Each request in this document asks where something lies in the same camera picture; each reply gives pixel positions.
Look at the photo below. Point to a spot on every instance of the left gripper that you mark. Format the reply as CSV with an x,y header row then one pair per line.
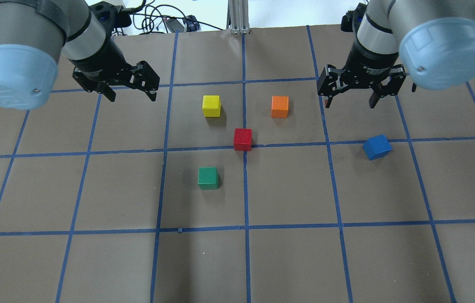
x,y
100,60

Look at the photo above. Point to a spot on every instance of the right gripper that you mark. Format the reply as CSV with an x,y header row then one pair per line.
x,y
367,62

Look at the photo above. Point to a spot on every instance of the red block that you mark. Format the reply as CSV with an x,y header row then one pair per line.
x,y
242,139

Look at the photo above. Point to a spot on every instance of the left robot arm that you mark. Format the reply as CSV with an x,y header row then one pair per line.
x,y
34,34

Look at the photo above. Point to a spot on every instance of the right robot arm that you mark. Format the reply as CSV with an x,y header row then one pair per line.
x,y
433,41

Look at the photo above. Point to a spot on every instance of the blue block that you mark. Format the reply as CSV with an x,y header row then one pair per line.
x,y
377,147

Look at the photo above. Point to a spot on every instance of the orange block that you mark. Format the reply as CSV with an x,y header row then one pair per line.
x,y
280,107

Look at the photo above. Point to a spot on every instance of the yellow block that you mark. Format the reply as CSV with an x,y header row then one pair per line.
x,y
211,106

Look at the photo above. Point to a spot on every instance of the green block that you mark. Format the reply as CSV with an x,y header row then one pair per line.
x,y
208,178

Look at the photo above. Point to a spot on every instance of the black power adapter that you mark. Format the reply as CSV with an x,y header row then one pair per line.
x,y
174,25

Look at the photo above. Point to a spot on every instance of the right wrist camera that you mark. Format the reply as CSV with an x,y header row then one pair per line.
x,y
352,19

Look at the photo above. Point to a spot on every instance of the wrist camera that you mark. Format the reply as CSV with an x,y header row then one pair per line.
x,y
352,19
111,16

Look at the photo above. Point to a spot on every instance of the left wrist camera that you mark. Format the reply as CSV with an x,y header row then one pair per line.
x,y
111,16

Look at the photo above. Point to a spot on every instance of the aluminium frame post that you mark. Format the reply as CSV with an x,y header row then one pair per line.
x,y
238,17

